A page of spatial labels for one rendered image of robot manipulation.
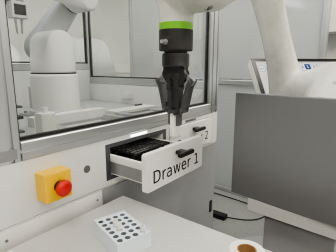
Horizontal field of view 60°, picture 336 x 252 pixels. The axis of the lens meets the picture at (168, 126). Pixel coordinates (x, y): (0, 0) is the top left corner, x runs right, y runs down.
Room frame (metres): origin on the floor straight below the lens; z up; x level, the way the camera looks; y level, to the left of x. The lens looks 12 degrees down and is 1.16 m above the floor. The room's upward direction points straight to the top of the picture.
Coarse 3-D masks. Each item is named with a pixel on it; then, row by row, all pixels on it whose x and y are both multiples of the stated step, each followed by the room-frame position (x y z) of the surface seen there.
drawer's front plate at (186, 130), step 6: (198, 120) 1.23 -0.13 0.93; (204, 120) 1.25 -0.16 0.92; (210, 120) 1.30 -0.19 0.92; (180, 126) 1.11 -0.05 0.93; (186, 126) 1.14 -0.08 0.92; (192, 126) 1.18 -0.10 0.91; (198, 126) 1.22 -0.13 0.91; (210, 126) 1.30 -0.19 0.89; (180, 132) 1.11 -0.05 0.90; (186, 132) 1.14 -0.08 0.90; (192, 132) 1.18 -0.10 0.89; (198, 132) 1.22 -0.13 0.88; (204, 132) 1.26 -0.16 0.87; (210, 132) 1.30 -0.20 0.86; (174, 138) 1.08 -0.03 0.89; (180, 138) 1.11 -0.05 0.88; (204, 138) 1.26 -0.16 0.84
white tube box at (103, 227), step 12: (108, 216) 0.66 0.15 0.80; (120, 216) 0.66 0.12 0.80; (132, 216) 0.65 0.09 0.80; (96, 228) 0.62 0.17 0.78; (108, 228) 0.61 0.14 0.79; (132, 228) 0.60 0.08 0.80; (108, 240) 0.57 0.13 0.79; (120, 240) 0.56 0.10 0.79; (132, 240) 0.56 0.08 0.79; (144, 240) 0.58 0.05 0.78
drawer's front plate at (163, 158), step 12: (180, 144) 0.86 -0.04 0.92; (192, 144) 0.91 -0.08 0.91; (144, 156) 0.74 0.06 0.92; (156, 156) 0.77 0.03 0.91; (168, 156) 0.81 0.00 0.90; (192, 156) 0.92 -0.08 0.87; (144, 168) 0.74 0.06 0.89; (156, 168) 0.77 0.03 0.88; (180, 168) 0.86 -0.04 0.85; (192, 168) 0.92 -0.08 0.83; (144, 180) 0.74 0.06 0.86; (156, 180) 0.77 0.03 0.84; (168, 180) 0.81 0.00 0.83
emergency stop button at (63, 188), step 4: (64, 180) 0.64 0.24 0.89; (68, 180) 0.65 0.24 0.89; (60, 184) 0.63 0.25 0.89; (64, 184) 0.64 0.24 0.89; (68, 184) 0.65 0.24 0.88; (56, 188) 0.63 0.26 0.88; (60, 188) 0.63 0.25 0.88; (64, 188) 0.64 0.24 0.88; (68, 188) 0.65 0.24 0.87; (56, 192) 0.63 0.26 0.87; (60, 192) 0.63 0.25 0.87; (64, 192) 0.64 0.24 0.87; (68, 192) 0.65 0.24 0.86
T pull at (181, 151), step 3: (177, 150) 0.84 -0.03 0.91; (180, 150) 0.84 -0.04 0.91; (183, 150) 0.84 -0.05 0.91; (186, 150) 0.83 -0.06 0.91; (189, 150) 0.84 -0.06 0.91; (192, 150) 0.85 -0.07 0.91; (177, 153) 0.83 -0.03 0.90; (180, 153) 0.80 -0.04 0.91; (183, 153) 0.81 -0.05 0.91; (186, 153) 0.82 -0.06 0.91; (189, 153) 0.84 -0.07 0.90; (180, 156) 0.80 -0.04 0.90; (183, 156) 0.81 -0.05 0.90
